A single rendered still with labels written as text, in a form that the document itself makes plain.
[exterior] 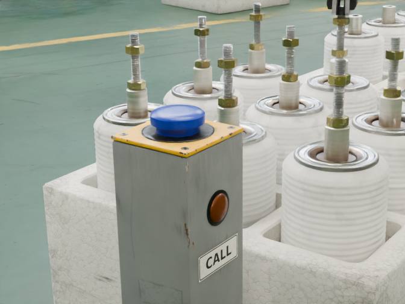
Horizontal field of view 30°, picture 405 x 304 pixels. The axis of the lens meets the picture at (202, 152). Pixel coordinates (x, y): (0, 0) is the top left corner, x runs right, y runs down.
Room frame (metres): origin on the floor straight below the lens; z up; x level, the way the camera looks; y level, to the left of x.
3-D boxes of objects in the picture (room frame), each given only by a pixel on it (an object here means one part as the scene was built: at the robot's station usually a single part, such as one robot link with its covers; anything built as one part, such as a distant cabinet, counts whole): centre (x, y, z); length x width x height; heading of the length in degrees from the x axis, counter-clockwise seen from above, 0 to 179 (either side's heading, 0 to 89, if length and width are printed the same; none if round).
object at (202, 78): (0.87, 0.00, 0.26); 0.02 x 0.02 x 0.03
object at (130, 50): (0.78, 0.07, 0.32); 0.02 x 0.02 x 0.01; 64
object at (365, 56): (1.21, -0.25, 0.16); 0.10 x 0.10 x 0.18
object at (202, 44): (0.87, 0.00, 0.30); 0.01 x 0.01 x 0.08
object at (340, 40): (0.90, -0.17, 0.31); 0.01 x 0.01 x 0.08
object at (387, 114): (0.73, -0.19, 0.26); 0.02 x 0.02 x 0.03
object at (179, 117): (0.53, 0.02, 0.32); 0.04 x 0.04 x 0.02
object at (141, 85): (0.78, 0.07, 0.29); 0.02 x 0.02 x 0.01; 64
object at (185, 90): (0.87, 0.00, 0.25); 0.08 x 0.08 x 0.01
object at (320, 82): (0.90, -0.17, 0.25); 0.08 x 0.08 x 0.01
